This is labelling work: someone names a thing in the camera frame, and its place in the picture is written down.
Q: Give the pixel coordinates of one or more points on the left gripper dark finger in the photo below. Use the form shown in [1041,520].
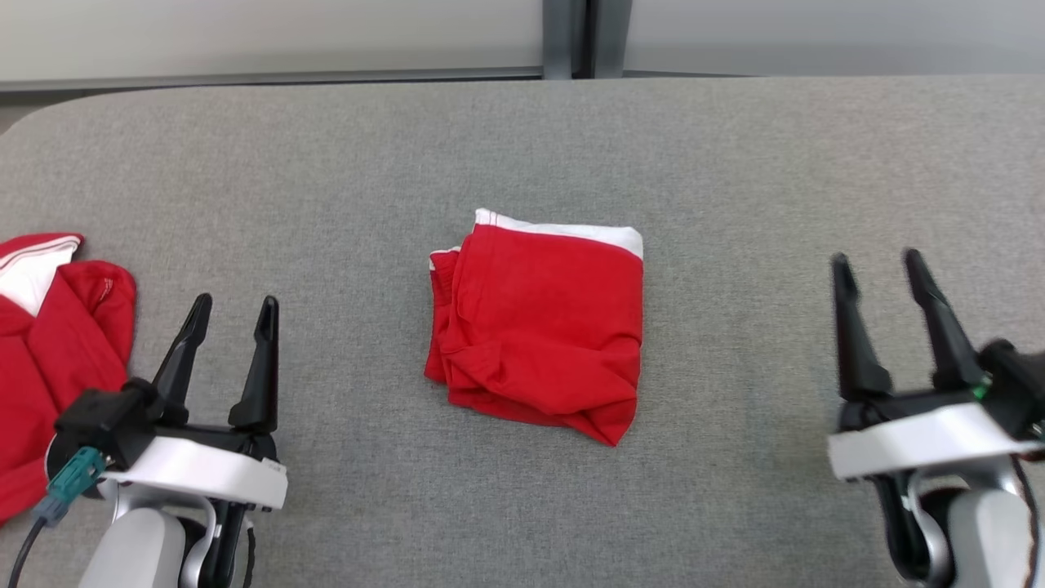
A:
[261,376]
[181,359]

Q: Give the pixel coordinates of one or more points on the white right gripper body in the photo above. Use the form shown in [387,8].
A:
[922,441]

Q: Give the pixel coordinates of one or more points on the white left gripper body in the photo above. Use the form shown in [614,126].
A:
[204,478]

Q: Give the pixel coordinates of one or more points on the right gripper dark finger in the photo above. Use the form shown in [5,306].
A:
[947,343]
[857,351]

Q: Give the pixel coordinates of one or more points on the red and white shirt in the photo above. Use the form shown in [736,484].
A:
[65,343]

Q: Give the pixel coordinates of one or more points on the red shorts white waistband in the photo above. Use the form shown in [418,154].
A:
[539,327]

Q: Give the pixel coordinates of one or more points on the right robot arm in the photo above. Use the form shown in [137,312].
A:
[980,531]

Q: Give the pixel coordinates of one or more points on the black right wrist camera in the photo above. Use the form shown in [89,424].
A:
[1016,380]

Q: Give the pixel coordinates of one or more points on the grey metal partition post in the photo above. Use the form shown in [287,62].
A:
[563,33]

